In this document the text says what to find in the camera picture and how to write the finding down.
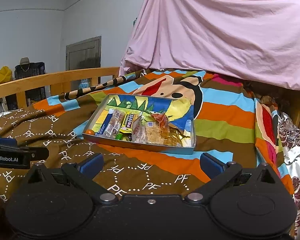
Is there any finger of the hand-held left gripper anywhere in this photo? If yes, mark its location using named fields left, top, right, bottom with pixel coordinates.
left=0, top=142, right=49, bottom=161
left=0, top=136, right=18, bottom=147

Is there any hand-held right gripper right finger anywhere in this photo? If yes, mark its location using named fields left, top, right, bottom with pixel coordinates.
left=185, top=152, right=277, bottom=203

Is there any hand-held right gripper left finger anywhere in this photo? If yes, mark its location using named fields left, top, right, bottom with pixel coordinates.
left=25, top=152, right=118, bottom=203

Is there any blue snack packet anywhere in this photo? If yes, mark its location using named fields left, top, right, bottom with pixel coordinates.
left=96, top=111, right=115, bottom=137

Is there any clear nut bar packet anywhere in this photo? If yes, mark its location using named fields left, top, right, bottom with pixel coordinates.
left=104, top=109, right=127, bottom=138

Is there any yellow candy packet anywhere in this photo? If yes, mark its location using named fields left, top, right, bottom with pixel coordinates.
left=120, top=112, right=137, bottom=133

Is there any white red-label snack packet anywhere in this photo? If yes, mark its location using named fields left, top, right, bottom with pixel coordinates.
left=131, top=119, right=149, bottom=143

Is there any rice cracker packet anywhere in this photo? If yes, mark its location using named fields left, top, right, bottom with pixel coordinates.
left=142, top=121, right=170, bottom=145

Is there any dinosaur drawing tray box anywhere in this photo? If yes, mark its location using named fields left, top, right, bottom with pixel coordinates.
left=82, top=94, right=197, bottom=155

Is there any cartoon monkey printed blanket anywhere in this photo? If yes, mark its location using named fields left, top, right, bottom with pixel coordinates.
left=0, top=67, right=295, bottom=230

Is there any yellow bag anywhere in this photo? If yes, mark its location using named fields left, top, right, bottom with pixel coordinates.
left=0, top=66, right=13, bottom=85

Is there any grey cabinet door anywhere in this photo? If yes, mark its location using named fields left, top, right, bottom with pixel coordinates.
left=66, top=36, right=102, bottom=71

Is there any pink bed sheet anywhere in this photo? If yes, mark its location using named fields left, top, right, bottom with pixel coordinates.
left=119, top=0, right=300, bottom=92

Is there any wooden bed rail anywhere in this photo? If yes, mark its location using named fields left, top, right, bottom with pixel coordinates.
left=0, top=67, right=120, bottom=115

